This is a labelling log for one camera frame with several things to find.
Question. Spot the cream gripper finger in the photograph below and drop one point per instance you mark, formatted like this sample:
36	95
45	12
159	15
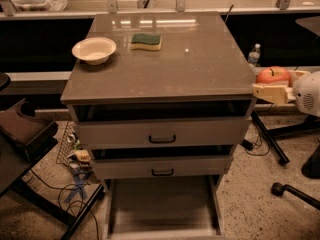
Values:
277	92
296	74

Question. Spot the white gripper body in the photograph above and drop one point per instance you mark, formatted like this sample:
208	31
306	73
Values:
307	94

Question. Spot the red apple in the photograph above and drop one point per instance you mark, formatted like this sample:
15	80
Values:
273	74

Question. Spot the top grey drawer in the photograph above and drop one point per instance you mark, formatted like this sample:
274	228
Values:
162	133

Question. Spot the grey drawer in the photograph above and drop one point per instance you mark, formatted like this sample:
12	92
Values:
162	133
161	167

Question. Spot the grey drawer cabinet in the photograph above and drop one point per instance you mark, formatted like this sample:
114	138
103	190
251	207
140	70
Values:
199	72

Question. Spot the open bottom drawer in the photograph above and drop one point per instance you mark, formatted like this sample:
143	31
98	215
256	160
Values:
164	208

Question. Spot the middle grey drawer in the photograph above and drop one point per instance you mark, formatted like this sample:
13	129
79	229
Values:
161	167

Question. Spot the clear plastic water bottle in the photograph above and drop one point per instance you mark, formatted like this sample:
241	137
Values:
254	55

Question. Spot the black floor stand leg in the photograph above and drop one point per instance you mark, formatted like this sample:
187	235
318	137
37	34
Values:
283	159

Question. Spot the black chair caster leg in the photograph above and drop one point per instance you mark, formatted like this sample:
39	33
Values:
279	189

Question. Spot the green yellow sponge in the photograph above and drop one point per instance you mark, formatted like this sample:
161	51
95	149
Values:
147	42

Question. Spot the white bowl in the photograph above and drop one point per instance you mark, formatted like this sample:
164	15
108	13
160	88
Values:
95	50

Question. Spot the blue tape ribbon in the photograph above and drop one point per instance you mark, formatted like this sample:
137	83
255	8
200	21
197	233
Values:
77	189

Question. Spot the dark brown chair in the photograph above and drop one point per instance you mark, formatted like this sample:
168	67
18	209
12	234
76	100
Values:
25	140

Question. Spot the wire mesh basket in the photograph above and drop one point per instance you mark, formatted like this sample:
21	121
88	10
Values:
67	145

